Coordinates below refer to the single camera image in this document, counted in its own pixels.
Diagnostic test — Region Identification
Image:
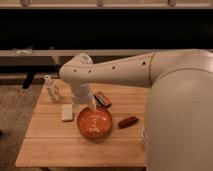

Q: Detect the orange ceramic bowl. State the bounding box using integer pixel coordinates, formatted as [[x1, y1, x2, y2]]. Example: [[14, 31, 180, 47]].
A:
[[77, 106, 112, 139]]

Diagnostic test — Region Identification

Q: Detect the white sponge block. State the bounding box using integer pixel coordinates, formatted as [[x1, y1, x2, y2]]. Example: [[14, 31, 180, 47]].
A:
[[61, 104, 73, 122]]

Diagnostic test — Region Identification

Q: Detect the wooden table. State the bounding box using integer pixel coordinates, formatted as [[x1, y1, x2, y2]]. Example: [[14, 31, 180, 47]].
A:
[[16, 80, 149, 168]]

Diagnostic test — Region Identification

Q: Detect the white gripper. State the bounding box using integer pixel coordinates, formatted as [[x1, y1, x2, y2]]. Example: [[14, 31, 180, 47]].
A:
[[71, 84, 96, 114]]

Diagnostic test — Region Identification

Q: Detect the white cup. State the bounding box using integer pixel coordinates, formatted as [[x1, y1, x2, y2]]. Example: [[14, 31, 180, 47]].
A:
[[142, 127, 146, 142]]

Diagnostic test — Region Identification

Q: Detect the white plastic bottle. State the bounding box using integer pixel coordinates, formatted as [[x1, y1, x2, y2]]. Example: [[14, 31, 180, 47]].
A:
[[44, 75, 60, 102]]

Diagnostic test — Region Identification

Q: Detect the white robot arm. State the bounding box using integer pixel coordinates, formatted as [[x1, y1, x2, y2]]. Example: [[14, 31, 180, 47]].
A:
[[59, 49, 213, 171]]

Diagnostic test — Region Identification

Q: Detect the brown chocolate bar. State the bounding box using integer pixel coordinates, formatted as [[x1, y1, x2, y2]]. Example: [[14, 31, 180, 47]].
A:
[[118, 116, 138, 129]]

